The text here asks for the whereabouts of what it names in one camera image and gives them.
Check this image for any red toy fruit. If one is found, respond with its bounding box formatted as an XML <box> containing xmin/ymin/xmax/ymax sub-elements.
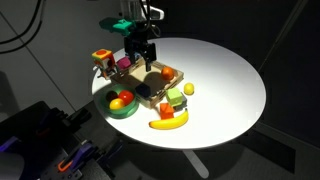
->
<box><xmin>118</xmin><ymin>89</ymin><xmax>136</xmax><ymax>105</ymax></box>

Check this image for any yellow toy fruit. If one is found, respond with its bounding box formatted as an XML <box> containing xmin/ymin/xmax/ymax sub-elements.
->
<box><xmin>109</xmin><ymin>98</ymin><xmax>126</xmax><ymax>111</ymax></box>

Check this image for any green bowl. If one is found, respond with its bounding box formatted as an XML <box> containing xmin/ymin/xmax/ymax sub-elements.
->
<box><xmin>100</xmin><ymin>84</ymin><xmax>139</xmax><ymax>120</ymax></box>

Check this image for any purple clamp with orange tip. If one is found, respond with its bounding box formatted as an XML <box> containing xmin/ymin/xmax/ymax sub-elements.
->
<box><xmin>34</xmin><ymin>108</ymin><xmax>65</xmax><ymax>137</ymax></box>
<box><xmin>57</xmin><ymin>142</ymin><xmax>96</xmax><ymax>173</ymax></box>

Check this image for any small yellow ball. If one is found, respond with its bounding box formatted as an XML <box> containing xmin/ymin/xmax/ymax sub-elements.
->
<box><xmin>183</xmin><ymin>82</ymin><xmax>195</xmax><ymax>96</ymax></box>

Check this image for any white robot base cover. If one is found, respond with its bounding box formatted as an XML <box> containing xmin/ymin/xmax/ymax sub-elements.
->
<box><xmin>0</xmin><ymin>152</ymin><xmax>26</xmax><ymax>180</ymax></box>

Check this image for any black perforated mounting board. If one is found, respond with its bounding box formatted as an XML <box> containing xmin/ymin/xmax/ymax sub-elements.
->
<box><xmin>19</xmin><ymin>133</ymin><xmax>84</xmax><ymax>180</ymax></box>

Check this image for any wooden tray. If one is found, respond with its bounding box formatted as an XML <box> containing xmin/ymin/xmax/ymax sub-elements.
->
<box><xmin>109</xmin><ymin>55</ymin><xmax>185</xmax><ymax>110</ymax></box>

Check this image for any dark purple toy fruit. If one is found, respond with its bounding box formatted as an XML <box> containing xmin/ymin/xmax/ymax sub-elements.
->
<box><xmin>105</xmin><ymin>90</ymin><xmax>119</xmax><ymax>103</ymax></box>

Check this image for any magenta cube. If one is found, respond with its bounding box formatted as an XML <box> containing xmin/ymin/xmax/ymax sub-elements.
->
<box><xmin>116</xmin><ymin>56</ymin><xmax>132</xmax><ymax>71</ymax></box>

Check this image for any orange block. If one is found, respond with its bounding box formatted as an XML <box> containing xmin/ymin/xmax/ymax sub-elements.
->
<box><xmin>159</xmin><ymin>102</ymin><xmax>176</xmax><ymax>120</ymax></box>

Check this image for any white table leg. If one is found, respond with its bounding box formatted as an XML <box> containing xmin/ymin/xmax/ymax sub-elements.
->
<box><xmin>182</xmin><ymin>149</ymin><xmax>210</xmax><ymax>179</ymax></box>

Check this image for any lime green block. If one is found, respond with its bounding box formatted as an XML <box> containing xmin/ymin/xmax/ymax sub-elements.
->
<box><xmin>165</xmin><ymin>87</ymin><xmax>184</xmax><ymax>107</ymax></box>

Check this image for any yellow toy banana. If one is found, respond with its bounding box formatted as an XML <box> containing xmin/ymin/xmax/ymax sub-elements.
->
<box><xmin>148</xmin><ymin>108</ymin><xmax>190</xmax><ymax>130</ymax></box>

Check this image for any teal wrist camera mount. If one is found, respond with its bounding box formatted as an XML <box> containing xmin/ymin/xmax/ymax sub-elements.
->
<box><xmin>99</xmin><ymin>17</ymin><xmax>138</xmax><ymax>37</ymax></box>

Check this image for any grey block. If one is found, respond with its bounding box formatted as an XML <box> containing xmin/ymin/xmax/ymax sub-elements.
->
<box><xmin>172</xmin><ymin>97</ymin><xmax>188</xmax><ymax>112</ymax></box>

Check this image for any black clamp handle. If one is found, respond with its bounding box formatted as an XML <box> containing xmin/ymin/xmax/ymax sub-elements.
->
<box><xmin>66</xmin><ymin>108</ymin><xmax>93</xmax><ymax>131</ymax></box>

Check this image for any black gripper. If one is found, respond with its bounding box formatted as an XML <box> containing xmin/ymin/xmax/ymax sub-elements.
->
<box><xmin>123</xmin><ymin>30</ymin><xmax>157</xmax><ymax>72</ymax></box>

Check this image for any dark blue block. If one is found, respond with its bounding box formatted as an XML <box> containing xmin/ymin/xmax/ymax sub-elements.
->
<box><xmin>134</xmin><ymin>83</ymin><xmax>153</xmax><ymax>99</ymax></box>

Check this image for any black cable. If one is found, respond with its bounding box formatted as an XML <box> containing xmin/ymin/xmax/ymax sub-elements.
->
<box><xmin>0</xmin><ymin>0</ymin><xmax>44</xmax><ymax>45</ymax></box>
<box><xmin>0</xmin><ymin>0</ymin><xmax>47</xmax><ymax>55</ymax></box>

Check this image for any orange toy fruit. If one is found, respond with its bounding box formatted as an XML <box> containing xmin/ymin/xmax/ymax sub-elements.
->
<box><xmin>161</xmin><ymin>66</ymin><xmax>175</xmax><ymax>81</ymax></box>

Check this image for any multicolour cube with orange circle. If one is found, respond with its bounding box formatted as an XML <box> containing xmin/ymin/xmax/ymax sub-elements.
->
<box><xmin>91</xmin><ymin>48</ymin><xmax>116</xmax><ymax>69</ymax></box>

